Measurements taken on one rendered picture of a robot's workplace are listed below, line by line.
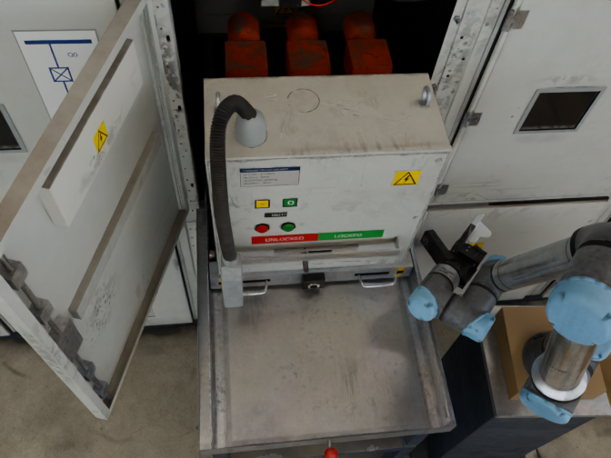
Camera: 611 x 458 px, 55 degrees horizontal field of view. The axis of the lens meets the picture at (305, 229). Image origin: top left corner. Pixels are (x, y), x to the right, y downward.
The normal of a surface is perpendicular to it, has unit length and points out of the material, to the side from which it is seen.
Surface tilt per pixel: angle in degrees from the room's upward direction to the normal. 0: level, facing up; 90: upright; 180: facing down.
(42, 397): 0
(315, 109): 0
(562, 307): 86
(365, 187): 90
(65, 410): 0
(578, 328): 87
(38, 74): 90
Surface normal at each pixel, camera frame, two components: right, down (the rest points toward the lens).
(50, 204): -0.21, 0.82
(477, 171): 0.11, 0.84
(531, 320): 0.04, -0.47
